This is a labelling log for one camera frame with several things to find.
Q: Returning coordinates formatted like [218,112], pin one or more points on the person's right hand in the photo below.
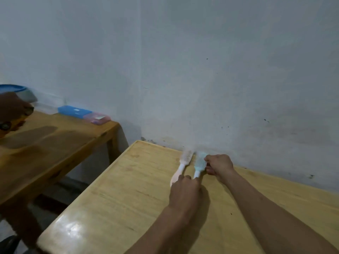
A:
[219,165]

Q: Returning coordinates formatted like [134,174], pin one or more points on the person's left hand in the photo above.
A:
[184,194]

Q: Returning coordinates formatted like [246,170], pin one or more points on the light blue hairbrush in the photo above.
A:
[199,164]

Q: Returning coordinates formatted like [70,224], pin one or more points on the pink hairbrush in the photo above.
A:
[184,161]

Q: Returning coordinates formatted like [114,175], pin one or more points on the person's right forearm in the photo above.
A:
[272,216]

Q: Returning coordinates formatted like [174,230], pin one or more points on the person's left forearm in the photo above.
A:
[164,235]

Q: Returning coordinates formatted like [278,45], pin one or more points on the light wooden table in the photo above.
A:
[127,198]

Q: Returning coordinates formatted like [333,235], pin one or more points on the pink plastic box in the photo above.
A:
[97,119]

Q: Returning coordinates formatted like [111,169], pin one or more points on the dark brown wooden table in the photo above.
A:
[66,137]

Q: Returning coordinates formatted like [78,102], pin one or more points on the blue plastic box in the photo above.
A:
[74,111]

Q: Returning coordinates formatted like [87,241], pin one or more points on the container with blue lid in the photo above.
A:
[19,92]

